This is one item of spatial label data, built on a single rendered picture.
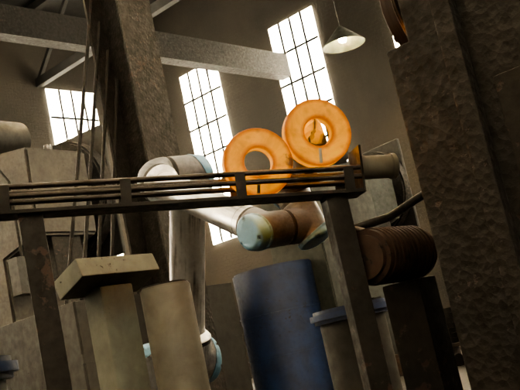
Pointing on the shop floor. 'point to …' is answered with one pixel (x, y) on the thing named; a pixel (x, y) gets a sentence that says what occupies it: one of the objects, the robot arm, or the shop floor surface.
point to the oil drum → (282, 326)
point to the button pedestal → (112, 314)
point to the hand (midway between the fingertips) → (314, 125)
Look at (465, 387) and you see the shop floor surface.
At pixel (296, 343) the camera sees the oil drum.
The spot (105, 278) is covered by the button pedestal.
